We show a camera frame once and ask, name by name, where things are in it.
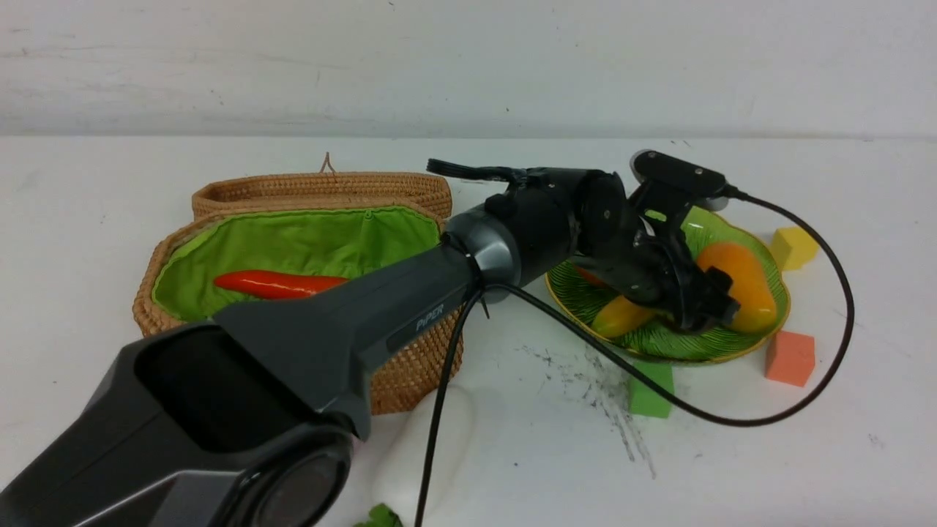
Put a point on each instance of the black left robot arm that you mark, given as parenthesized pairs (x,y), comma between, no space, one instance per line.
(249,418)

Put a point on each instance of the orange foam cube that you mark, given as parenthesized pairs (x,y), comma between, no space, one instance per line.
(790,358)

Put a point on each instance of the yellow foam cube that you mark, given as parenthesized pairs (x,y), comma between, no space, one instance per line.
(792,248)

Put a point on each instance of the yellow orange mango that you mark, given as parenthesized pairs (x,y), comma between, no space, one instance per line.
(750,288)

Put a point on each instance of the woven wicker basket lid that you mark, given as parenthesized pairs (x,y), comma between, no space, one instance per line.
(300,189)

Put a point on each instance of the green leaf-shaped plate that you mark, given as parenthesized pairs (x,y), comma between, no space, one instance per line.
(654,341)

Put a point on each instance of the yellow banana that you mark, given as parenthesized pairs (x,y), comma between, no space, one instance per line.
(620,316)

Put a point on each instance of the white radish with leaves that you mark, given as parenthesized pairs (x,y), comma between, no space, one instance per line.
(388,493)

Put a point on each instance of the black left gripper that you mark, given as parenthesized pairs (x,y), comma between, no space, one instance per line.
(656,272)

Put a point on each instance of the green foam cube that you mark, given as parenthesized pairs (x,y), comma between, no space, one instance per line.
(644,401)

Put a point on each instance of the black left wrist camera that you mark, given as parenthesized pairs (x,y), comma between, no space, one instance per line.
(672,179)

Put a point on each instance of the orange carrot with leaves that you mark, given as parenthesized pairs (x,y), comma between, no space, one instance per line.
(268,285)

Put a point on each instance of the orange persimmon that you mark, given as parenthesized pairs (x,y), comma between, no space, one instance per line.
(589,277)

